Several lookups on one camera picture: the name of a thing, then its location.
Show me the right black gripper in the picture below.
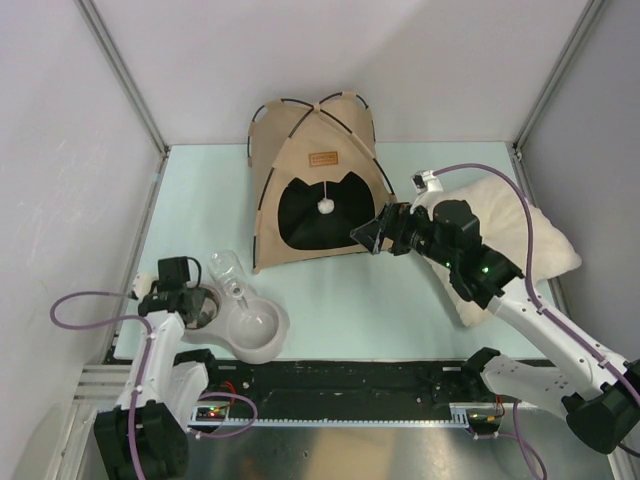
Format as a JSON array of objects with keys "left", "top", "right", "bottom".
[{"left": 350, "top": 200, "right": 456, "bottom": 269}]

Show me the steel pet bowl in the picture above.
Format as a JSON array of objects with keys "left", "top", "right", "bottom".
[{"left": 184, "top": 286, "right": 221, "bottom": 330}]

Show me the clear water bottle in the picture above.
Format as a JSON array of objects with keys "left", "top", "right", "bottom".
[{"left": 208, "top": 250, "right": 249, "bottom": 311}]

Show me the beige fabric pet tent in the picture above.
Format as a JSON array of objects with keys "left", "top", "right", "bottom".
[{"left": 244, "top": 89, "right": 401, "bottom": 275}]

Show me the grey double pet feeder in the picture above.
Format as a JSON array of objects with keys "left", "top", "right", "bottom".
[{"left": 183, "top": 284, "right": 290, "bottom": 364}]

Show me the black tent pole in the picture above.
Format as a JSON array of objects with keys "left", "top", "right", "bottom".
[
  {"left": 244, "top": 89, "right": 374, "bottom": 266},
  {"left": 247, "top": 92, "right": 395, "bottom": 199}
]

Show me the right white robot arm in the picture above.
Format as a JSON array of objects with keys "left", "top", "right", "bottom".
[{"left": 350, "top": 200, "right": 639, "bottom": 454}]

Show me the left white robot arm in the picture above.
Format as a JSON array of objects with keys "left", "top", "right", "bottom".
[{"left": 93, "top": 256, "right": 222, "bottom": 479}]

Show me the white pompom toy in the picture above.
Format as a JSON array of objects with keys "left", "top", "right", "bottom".
[{"left": 317, "top": 198, "right": 335, "bottom": 215}]

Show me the white fluffy pillow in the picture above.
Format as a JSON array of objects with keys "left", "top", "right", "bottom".
[{"left": 425, "top": 174, "right": 582, "bottom": 328}]

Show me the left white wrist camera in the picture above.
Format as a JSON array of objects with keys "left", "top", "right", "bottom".
[{"left": 130, "top": 272, "right": 154, "bottom": 301}]

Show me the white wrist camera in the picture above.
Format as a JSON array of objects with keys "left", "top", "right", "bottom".
[
  {"left": 411, "top": 170, "right": 443, "bottom": 195},
  {"left": 130, "top": 272, "right": 154, "bottom": 301}
]

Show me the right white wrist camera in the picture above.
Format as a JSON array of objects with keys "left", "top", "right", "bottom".
[{"left": 411, "top": 170, "right": 443, "bottom": 195}]

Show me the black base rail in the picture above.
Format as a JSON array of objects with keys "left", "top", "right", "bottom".
[{"left": 216, "top": 360, "right": 493, "bottom": 422}]

